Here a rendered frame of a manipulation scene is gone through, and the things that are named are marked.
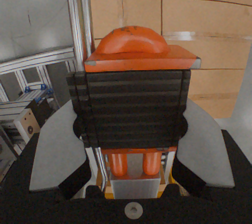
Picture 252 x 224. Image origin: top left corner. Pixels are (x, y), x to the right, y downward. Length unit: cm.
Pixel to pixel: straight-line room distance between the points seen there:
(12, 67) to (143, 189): 149
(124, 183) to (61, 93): 130
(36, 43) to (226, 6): 154
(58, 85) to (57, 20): 59
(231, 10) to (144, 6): 50
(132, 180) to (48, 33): 147
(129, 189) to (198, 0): 89
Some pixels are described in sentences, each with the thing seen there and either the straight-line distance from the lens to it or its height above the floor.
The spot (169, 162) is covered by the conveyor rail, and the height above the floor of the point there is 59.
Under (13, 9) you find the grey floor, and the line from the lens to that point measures 175.
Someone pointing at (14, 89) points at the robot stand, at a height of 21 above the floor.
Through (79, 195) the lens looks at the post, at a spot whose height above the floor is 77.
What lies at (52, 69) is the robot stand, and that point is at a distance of 138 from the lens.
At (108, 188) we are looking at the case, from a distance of 95.
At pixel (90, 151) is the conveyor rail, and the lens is 124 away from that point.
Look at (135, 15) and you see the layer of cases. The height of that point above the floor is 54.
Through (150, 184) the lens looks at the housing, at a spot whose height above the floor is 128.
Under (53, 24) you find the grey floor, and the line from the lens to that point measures 153.
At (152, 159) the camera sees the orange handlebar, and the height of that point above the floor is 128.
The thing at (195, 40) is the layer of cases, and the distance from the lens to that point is 93.
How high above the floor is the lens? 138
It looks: 61 degrees down
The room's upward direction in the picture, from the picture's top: 180 degrees clockwise
